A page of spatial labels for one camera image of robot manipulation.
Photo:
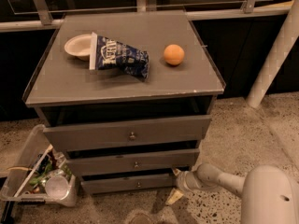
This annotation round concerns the grey drawer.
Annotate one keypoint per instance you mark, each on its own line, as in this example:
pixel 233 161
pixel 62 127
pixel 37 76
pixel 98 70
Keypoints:
pixel 129 183
pixel 133 162
pixel 127 133

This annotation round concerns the orange fruit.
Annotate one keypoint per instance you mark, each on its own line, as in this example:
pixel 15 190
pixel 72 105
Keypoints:
pixel 174 54

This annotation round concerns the grey middle drawer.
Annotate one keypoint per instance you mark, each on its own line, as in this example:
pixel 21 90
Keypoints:
pixel 133 162

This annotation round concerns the grey drawer cabinet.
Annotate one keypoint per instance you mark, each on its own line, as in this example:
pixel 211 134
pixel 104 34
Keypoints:
pixel 64 91

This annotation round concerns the grey bottom drawer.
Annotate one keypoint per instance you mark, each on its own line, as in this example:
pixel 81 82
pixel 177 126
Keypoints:
pixel 129 183

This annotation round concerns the white plastic cup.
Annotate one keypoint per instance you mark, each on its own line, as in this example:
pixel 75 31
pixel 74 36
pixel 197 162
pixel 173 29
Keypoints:
pixel 57 187

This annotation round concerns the clear plastic bin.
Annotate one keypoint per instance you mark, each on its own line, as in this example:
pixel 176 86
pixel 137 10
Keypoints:
pixel 38 162

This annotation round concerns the blue chip bag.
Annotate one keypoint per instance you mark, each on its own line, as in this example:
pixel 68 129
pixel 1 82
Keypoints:
pixel 106 53

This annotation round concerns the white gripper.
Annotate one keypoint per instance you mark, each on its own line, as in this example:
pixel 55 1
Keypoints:
pixel 184 182

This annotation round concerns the grey top drawer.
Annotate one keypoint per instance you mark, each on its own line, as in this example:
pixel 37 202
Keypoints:
pixel 127 133

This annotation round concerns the white paper bowl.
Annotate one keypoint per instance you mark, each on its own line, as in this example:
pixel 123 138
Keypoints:
pixel 79 46

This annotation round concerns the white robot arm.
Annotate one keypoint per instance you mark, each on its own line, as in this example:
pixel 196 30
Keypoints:
pixel 268 195

